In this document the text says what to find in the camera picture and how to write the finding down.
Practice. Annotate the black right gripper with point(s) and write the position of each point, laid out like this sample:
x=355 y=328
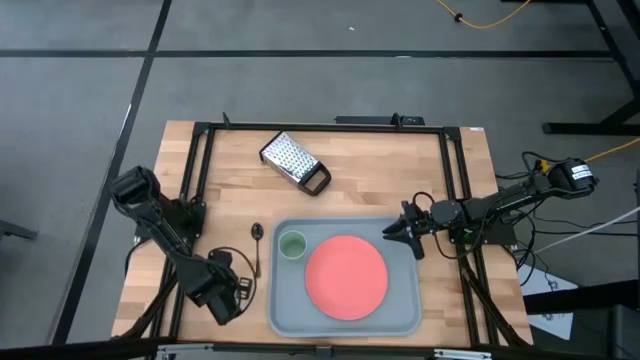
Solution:
x=421 y=222

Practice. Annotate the white paper sheet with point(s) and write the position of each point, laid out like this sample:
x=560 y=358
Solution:
x=545 y=290

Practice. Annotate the black aluminium table frame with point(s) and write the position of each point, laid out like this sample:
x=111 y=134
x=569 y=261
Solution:
x=325 y=128

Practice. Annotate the grey chair base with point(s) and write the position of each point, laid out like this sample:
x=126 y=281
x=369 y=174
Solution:
x=17 y=231

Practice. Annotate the metal box grater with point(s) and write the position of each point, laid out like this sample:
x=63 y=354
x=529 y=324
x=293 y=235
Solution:
x=290 y=160

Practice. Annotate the dark metal spoon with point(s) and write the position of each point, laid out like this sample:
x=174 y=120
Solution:
x=257 y=231

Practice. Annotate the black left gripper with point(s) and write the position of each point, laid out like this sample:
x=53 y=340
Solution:
x=225 y=310

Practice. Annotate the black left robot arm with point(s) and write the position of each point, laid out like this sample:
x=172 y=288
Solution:
x=165 y=235

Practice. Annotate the black table stand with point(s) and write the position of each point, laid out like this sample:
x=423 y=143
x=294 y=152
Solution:
x=590 y=128

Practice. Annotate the pink round plate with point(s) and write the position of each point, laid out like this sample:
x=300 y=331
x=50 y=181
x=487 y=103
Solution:
x=346 y=278

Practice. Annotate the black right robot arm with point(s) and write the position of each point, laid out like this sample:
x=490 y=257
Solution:
x=500 y=202

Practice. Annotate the grey plastic tray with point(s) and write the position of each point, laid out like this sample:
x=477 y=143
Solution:
x=295 y=310

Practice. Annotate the green ribbed cup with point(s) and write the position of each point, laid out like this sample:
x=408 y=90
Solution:
x=292 y=245

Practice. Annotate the black power strip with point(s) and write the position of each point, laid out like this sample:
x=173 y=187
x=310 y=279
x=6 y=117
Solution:
x=370 y=120

